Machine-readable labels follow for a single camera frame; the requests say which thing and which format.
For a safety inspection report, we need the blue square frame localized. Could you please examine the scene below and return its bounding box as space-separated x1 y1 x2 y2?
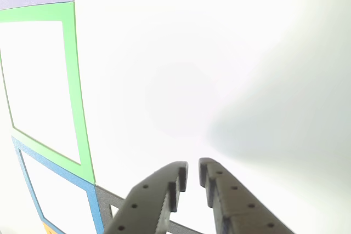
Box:
11 135 105 234

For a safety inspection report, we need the orange square frame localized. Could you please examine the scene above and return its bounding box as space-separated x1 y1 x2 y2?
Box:
42 222 59 234

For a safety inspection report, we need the green square frame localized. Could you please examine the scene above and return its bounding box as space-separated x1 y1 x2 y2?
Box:
0 1 97 184

